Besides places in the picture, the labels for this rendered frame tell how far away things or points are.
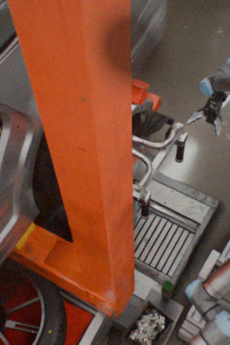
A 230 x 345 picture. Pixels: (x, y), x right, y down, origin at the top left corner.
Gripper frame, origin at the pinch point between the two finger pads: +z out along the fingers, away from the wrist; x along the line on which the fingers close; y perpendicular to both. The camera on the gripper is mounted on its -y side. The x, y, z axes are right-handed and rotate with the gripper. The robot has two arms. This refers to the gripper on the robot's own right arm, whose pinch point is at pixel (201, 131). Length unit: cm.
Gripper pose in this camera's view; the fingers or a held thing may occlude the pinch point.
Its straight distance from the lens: 268.8
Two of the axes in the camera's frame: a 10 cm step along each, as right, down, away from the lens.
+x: 8.9, 4.1, -2.0
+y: -0.2, -4.2, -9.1
